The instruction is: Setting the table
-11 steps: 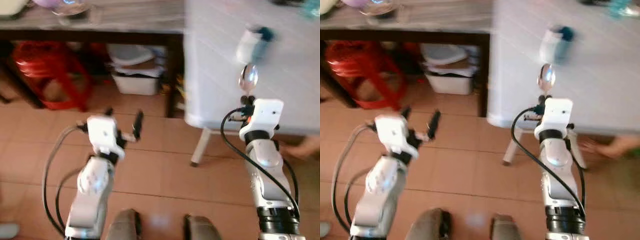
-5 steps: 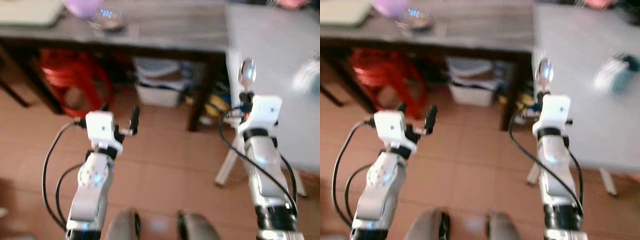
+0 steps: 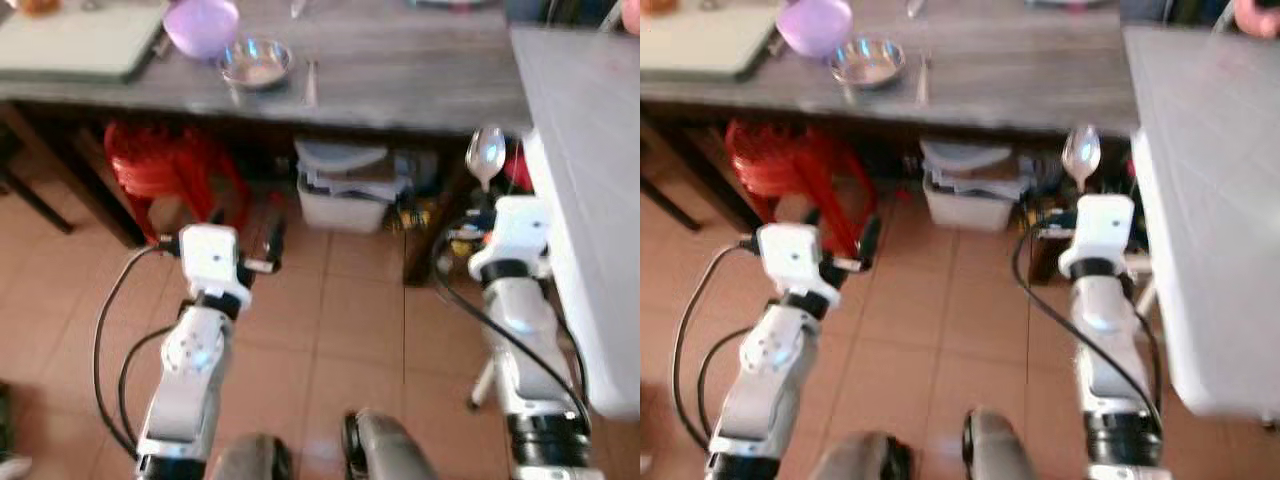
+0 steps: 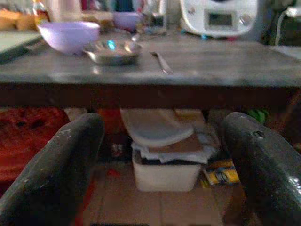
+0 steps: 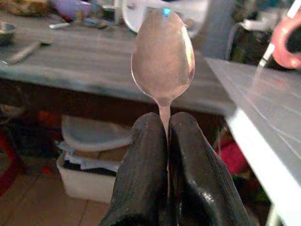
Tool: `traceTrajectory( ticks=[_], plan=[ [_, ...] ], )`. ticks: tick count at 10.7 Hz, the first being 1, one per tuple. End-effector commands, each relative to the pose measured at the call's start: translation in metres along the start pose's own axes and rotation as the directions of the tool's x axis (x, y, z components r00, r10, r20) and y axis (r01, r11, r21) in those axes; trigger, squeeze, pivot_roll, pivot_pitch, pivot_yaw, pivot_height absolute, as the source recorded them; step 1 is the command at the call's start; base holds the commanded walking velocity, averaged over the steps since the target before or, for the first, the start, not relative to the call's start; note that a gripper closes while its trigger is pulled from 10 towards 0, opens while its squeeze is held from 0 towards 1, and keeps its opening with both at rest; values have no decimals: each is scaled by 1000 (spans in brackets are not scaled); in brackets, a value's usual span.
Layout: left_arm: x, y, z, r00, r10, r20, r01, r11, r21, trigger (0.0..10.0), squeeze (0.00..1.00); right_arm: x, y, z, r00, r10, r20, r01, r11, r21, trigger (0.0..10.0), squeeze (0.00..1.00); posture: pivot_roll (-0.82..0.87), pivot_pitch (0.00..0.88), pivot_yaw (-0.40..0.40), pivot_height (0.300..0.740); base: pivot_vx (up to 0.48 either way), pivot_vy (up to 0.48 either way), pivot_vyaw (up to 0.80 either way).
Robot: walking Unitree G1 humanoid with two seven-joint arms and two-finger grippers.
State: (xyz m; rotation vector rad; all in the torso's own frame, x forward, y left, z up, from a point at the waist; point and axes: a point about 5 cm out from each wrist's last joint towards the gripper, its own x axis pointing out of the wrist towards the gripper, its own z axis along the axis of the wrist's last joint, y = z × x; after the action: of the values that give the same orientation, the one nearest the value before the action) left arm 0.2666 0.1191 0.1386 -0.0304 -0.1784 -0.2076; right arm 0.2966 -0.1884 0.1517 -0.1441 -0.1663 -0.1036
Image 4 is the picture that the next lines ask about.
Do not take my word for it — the white cable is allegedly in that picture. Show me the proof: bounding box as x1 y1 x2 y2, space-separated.
274 7 294 47

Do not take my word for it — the large purple plastic bowl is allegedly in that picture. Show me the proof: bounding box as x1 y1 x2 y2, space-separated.
37 21 101 57

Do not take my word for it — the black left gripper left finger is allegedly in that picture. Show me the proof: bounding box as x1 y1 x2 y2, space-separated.
0 112 105 226

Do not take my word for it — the white plastic lid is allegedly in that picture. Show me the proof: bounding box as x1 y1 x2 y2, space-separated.
120 108 195 148

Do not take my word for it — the yellow and blue packet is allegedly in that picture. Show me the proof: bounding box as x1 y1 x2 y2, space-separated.
202 159 241 187

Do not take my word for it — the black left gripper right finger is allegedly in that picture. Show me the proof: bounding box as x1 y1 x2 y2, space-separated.
218 112 301 226

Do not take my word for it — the white kitchen appliance with display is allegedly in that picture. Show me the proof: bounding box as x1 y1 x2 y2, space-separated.
179 0 259 38

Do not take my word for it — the dark wooden table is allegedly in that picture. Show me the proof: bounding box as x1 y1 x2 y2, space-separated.
0 30 301 113

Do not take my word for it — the clear drinking glass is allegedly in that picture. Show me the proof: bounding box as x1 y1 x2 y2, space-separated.
147 0 168 36

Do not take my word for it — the green cutting board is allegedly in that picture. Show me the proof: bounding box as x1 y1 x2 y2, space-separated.
0 30 49 64

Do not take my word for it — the small purple plastic bowl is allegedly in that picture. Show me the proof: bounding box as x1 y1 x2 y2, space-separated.
112 11 144 32

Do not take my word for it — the steel spoon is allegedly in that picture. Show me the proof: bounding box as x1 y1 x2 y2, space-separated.
150 51 174 75

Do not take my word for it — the red cloth bag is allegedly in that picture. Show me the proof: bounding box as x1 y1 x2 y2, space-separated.
0 107 71 189

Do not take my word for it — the shallow steel plate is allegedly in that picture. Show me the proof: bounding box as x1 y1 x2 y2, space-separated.
82 39 143 66

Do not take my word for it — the brown cardboard sheet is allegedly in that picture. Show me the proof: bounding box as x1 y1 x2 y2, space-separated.
148 133 207 153

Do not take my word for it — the white plastic storage box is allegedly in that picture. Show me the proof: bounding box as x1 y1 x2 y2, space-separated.
131 148 203 193

